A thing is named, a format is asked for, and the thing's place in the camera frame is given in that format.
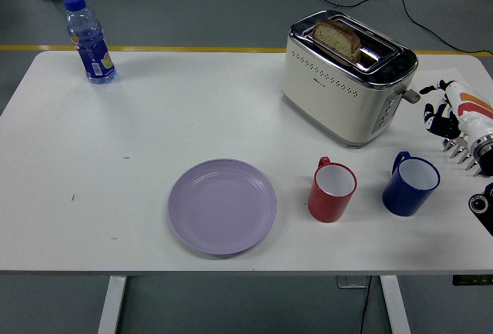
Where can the cream silver toaster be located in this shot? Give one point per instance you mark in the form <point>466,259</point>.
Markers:
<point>331,99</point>

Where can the white table leg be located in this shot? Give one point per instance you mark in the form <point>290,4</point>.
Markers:
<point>111,307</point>
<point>394,307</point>

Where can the blue capped water bottle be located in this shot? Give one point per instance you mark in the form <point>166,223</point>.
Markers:
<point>94,53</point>

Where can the silver toast rack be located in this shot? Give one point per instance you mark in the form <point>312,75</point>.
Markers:
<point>460,149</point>

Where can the black table control panel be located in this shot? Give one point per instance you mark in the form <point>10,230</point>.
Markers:
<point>471,280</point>

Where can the red mug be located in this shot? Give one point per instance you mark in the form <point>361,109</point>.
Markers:
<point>327,205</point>

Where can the purple plate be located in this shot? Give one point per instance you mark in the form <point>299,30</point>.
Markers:
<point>221,207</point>

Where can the clear bracket under table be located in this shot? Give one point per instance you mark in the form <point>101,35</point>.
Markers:
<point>350,282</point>

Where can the blue mug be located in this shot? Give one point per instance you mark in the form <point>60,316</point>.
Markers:
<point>404,199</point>

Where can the bread slice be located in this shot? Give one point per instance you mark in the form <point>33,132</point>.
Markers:
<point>339,39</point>

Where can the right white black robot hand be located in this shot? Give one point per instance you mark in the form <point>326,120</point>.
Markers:
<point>470,112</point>

